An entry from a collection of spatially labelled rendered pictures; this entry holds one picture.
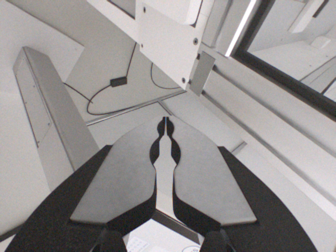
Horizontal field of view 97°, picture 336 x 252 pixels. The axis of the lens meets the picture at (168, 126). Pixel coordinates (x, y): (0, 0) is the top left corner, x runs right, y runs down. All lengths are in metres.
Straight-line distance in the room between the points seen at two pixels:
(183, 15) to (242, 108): 0.13
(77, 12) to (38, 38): 0.25
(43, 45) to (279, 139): 1.11
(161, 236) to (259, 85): 0.28
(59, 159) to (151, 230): 0.37
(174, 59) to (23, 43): 0.94
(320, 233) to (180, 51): 1.80
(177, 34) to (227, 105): 0.13
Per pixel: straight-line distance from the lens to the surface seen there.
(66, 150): 0.55
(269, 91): 0.19
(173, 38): 0.27
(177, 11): 0.23
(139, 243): 0.35
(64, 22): 1.15
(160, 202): 0.29
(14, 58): 1.15
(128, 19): 0.39
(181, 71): 0.26
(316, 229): 1.86
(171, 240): 0.34
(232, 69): 0.20
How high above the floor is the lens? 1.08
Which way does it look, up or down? 25 degrees down
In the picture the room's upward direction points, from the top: 138 degrees clockwise
